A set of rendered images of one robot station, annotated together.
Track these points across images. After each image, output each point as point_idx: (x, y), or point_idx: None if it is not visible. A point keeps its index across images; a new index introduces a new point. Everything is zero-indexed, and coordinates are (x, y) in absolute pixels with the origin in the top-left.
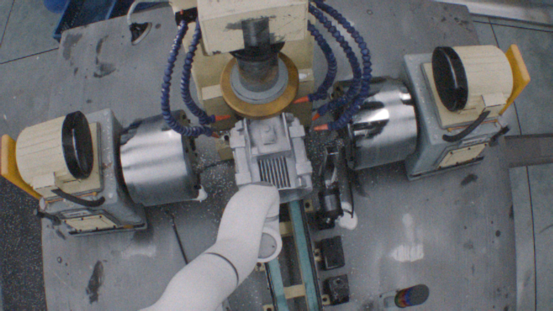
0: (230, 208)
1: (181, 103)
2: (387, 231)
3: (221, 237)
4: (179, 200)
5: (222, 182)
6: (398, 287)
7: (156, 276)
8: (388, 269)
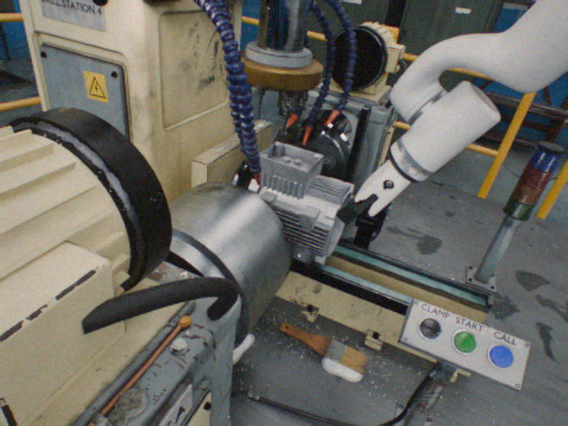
0: (450, 43)
1: None
2: (396, 245)
3: (499, 40)
4: (279, 286)
5: None
6: (465, 266)
7: None
8: (438, 262)
